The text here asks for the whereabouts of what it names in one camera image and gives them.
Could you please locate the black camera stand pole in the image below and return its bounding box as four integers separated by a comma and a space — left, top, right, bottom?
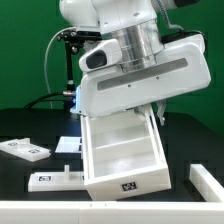
64, 41, 76, 111

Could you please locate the small white cabinet door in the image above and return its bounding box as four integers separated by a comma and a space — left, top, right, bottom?
0, 138, 51, 162

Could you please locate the white front border wall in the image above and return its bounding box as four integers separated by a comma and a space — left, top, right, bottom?
0, 201, 224, 224

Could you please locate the white border wall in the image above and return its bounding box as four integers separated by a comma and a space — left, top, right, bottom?
0, 201, 224, 224
189, 164, 224, 203

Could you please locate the white door with knob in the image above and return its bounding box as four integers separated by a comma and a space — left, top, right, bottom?
28, 165, 85, 192

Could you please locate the white camera cable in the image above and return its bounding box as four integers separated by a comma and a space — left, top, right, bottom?
44, 27, 76, 110

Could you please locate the black cable bundle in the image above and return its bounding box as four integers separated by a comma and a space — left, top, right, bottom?
23, 92, 68, 110

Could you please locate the black camera on stand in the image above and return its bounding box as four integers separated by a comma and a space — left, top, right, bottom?
56, 28, 102, 42

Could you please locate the white cabinet body box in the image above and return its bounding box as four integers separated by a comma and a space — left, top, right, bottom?
81, 105, 171, 201

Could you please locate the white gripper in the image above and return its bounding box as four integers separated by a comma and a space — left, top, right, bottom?
80, 34, 211, 125

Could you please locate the white right border wall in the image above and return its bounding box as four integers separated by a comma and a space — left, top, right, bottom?
189, 164, 224, 203

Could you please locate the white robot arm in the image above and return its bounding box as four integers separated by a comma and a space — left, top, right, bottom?
59, 0, 211, 118

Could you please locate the white cabinet top tray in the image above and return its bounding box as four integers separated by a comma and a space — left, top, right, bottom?
55, 136, 82, 153

